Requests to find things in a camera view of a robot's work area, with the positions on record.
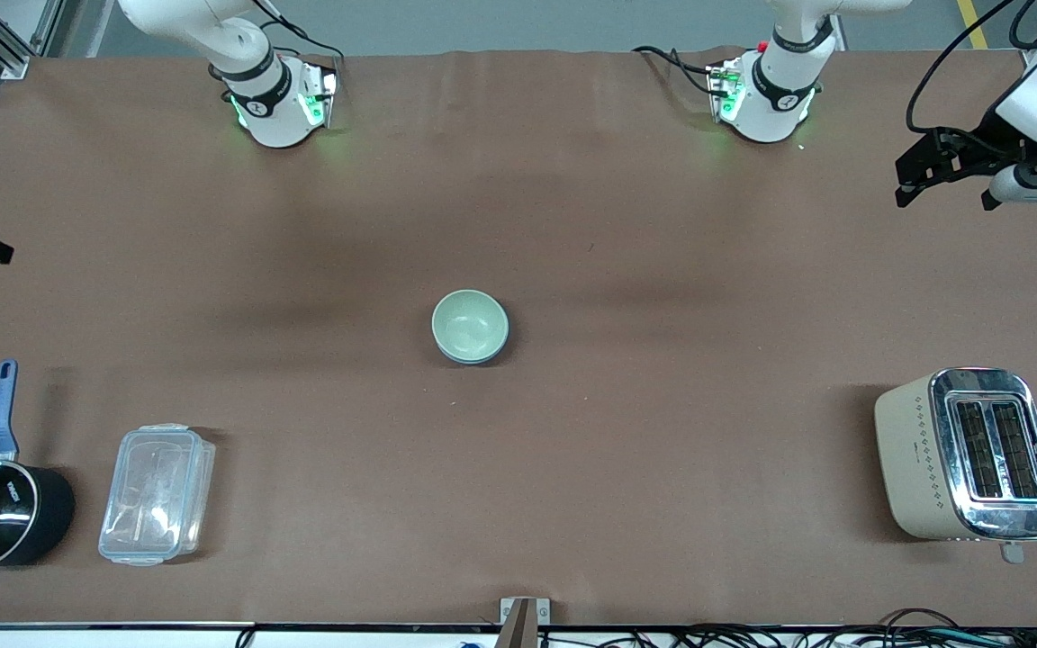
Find green bowl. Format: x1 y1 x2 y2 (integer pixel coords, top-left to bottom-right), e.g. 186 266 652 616
431 289 510 362

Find blue bowl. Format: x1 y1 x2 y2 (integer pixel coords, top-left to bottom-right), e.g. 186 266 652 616
436 335 511 366

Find grey base box green light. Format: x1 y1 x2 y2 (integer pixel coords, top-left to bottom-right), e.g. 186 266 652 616
298 65 340 129
707 61 746 124

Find beige chrome toaster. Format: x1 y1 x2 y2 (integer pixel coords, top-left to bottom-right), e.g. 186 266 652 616
874 366 1037 565

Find clear plastic food container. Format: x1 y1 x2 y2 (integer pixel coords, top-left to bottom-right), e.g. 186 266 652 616
98 423 217 568

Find brown table mat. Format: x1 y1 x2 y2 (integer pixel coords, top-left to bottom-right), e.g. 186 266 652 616
0 49 1037 629

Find black left base cable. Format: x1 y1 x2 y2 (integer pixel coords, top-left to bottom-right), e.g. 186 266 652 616
633 45 719 96

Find black base cable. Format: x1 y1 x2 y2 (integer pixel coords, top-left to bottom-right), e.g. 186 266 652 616
633 45 719 96
253 0 345 75

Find black saucepan blue handle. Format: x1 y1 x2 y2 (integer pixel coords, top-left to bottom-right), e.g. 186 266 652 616
0 359 77 573

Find black right base cable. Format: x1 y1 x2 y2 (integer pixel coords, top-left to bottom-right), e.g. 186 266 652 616
253 0 345 75

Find black cable bundle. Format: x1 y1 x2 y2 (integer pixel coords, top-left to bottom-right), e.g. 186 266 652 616
537 607 1037 648

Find grey metal bracket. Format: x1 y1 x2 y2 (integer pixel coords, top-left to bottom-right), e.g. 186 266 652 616
500 597 551 626

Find brown wooden post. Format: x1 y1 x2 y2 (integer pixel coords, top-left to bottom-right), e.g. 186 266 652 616
498 600 538 648

